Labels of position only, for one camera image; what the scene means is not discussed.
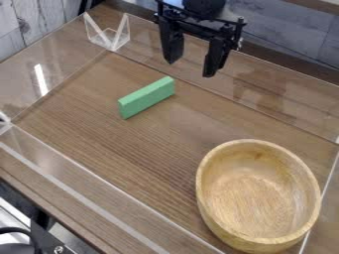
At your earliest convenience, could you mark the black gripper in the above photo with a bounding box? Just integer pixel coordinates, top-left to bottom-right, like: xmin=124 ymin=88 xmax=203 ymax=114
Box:
xmin=155 ymin=0 xmax=247 ymax=77

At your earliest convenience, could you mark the green rectangular block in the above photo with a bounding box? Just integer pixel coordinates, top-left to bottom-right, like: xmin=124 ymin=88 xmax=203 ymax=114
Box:
xmin=118 ymin=76 xmax=175 ymax=119

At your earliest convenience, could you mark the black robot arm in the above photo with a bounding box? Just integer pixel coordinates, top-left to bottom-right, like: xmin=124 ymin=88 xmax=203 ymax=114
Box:
xmin=155 ymin=0 xmax=248 ymax=77

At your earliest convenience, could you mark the wooden bowl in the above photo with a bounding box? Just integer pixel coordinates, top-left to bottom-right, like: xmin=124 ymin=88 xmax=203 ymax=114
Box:
xmin=196 ymin=139 xmax=321 ymax=254

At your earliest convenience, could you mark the clear acrylic corner bracket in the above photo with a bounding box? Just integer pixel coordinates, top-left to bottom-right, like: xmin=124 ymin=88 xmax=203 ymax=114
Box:
xmin=84 ymin=13 xmax=130 ymax=52

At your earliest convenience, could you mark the clear acrylic tray wall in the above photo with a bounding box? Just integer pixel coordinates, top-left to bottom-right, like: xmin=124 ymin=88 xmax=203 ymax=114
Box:
xmin=0 ymin=15 xmax=339 ymax=254

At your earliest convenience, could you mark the black metal table bracket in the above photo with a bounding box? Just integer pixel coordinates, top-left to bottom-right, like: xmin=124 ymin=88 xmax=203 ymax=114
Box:
xmin=31 ymin=210 xmax=67 ymax=254

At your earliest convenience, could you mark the black cable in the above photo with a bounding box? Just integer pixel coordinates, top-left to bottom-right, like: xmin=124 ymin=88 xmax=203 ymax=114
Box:
xmin=0 ymin=226 xmax=42 ymax=254

